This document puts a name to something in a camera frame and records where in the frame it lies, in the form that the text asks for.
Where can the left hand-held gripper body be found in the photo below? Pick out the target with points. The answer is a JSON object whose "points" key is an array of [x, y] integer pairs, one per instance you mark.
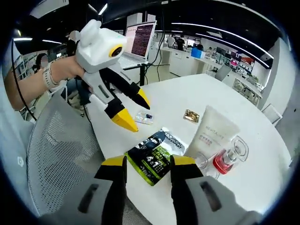
{"points": [[98, 49]]}

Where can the blue box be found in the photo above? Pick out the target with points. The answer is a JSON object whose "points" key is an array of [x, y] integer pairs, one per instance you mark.
{"points": [[198, 53]]}

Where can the small clear glass jar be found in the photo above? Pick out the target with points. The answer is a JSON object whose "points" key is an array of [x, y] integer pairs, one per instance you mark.
{"points": [[206, 164]]}

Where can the gold skincare sachet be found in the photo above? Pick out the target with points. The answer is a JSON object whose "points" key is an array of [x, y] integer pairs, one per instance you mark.
{"points": [[191, 116]]}

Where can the grey mesh office chair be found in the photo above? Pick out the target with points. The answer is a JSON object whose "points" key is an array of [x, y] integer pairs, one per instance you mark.
{"points": [[61, 145]]}

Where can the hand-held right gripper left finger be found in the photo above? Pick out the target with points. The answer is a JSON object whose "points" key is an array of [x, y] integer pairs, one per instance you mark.
{"points": [[112, 187]]}

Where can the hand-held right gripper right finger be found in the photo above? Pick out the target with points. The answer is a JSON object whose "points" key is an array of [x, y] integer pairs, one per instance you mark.
{"points": [[187, 187]]}

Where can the green black skincare sachet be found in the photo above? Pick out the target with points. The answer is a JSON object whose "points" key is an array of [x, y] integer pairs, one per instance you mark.
{"points": [[150, 168]]}

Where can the white laptop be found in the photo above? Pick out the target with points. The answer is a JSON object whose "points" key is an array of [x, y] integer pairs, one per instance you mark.
{"points": [[140, 39]]}

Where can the white frame chair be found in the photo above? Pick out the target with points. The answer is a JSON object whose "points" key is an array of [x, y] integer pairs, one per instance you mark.
{"points": [[272, 113]]}

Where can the person's left hand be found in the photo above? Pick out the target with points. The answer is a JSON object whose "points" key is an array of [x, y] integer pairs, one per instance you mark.
{"points": [[68, 69]]}

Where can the white skincare tube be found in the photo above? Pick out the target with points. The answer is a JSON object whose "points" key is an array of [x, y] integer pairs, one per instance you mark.
{"points": [[211, 131]]}

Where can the silver black skincare sachet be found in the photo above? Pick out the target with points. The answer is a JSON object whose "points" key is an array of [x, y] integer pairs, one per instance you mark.
{"points": [[173, 140]]}

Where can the person's light grey shirt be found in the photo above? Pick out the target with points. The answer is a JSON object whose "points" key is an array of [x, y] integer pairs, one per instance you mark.
{"points": [[14, 152]]}

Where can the red-collared pump skincare bottle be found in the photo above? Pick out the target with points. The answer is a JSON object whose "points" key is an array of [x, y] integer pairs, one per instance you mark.
{"points": [[221, 164]]}

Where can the long white workbench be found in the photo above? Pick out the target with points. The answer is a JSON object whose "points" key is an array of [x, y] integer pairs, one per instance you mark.
{"points": [[182, 63]]}

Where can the beige wristwatch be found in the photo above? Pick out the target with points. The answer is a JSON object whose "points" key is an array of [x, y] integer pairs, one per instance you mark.
{"points": [[49, 76]]}

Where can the black laptop stand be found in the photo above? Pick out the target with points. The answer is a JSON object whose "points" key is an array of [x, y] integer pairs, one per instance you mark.
{"points": [[141, 75]]}

